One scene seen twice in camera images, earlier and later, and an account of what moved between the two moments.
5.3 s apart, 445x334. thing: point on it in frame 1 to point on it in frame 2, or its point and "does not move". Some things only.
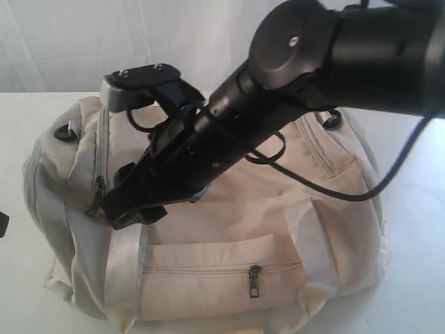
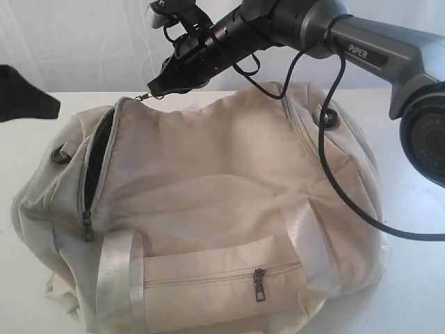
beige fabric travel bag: [256, 252] does not move
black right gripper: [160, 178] to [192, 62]
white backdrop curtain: [69, 46] does not move
